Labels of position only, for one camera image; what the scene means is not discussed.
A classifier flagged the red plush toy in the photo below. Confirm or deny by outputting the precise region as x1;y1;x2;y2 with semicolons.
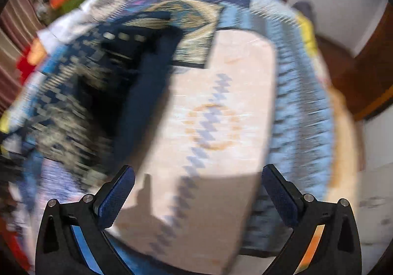
15;43;42;77

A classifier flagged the navy patterned hoodie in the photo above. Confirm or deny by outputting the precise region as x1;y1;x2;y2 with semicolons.
18;11;185;185

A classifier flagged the brown striped curtain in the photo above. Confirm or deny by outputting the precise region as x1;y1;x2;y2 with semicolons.
0;0;42;117

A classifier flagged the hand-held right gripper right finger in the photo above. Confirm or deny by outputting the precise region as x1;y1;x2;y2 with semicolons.
262;164;362;275

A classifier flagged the white pillow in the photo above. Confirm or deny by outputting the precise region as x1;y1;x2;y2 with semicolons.
37;2;99;46

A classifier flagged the yellow bed sheet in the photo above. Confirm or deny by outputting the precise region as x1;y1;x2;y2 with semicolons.
295;13;319;52

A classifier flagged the beige mattress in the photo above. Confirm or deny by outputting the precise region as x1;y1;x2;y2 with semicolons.
327;86;366;197

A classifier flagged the dark grey cushion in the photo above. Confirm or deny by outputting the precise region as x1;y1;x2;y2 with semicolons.
291;0;316;18

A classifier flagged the brown wooden door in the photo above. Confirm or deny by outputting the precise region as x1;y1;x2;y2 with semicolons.
316;2;393;123

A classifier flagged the green patterned cloth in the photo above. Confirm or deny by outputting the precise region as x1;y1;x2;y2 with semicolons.
39;0;90;26

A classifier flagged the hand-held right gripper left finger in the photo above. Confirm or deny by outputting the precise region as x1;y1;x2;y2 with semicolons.
35;165;136;275

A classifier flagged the blue patchwork bedspread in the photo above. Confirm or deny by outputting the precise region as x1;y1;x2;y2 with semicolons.
0;0;336;275

